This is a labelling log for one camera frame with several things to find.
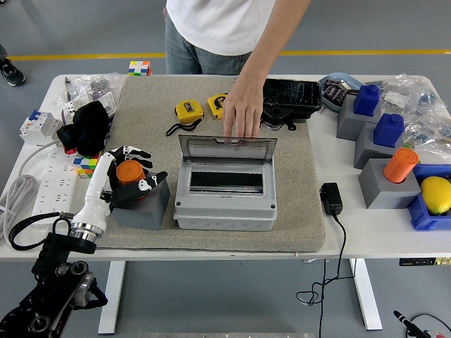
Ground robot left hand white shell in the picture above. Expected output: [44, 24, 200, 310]
[72, 144, 169, 232]

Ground person's hand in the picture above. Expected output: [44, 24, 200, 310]
[221, 75, 267, 139]

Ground robot right hand black fingers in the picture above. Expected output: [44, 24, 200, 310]
[393, 309, 447, 338]

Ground orange cylinder battery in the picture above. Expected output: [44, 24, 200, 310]
[116, 161, 147, 187]
[383, 147, 420, 184]

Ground grey electrical box clear lid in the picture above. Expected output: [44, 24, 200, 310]
[173, 134, 278, 232]

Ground white power strip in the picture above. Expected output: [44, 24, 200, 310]
[31, 146, 80, 226]

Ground white table leg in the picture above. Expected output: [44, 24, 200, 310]
[97, 261, 127, 334]
[348, 258, 383, 331]

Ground grey cube holder round hole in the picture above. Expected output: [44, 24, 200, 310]
[109, 171, 171, 232]

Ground black plastic tray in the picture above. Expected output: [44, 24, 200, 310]
[260, 77, 323, 131]

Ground black table control panel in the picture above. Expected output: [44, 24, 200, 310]
[399, 257, 451, 267]

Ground black cloth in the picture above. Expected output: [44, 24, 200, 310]
[56, 102, 111, 156]

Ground person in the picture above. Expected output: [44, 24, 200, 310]
[0, 44, 26, 87]
[162, 0, 313, 75]

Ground dark component packets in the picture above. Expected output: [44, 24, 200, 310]
[323, 79, 349, 105]

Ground grey-brown mat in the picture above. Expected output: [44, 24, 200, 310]
[81, 75, 326, 251]

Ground clear bags of small parts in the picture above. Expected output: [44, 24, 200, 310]
[52, 73, 127, 123]

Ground light blue dish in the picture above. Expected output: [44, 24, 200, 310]
[319, 72, 364, 113]

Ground blue storage bin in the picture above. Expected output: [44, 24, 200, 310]
[407, 163, 451, 232]

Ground grey block holder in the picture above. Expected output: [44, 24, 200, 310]
[353, 121, 406, 170]
[358, 157, 422, 210]
[336, 94, 383, 142]

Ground colourful puzzle cube white cross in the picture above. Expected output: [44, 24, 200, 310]
[128, 60, 153, 77]

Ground blue plastic block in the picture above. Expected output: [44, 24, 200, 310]
[373, 113, 405, 148]
[353, 84, 381, 117]

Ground yellow lemon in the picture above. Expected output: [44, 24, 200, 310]
[421, 176, 451, 215]

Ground yellow tape measure black strap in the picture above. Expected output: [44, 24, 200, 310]
[166, 100, 205, 137]

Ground white power cable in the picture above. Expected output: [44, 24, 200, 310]
[0, 139, 63, 247]

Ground white circuit breaker blue switch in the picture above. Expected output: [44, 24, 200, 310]
[19, 109, 63, 146]

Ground black power adapter with cord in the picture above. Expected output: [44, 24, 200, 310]
[295, 182, 357, 338]

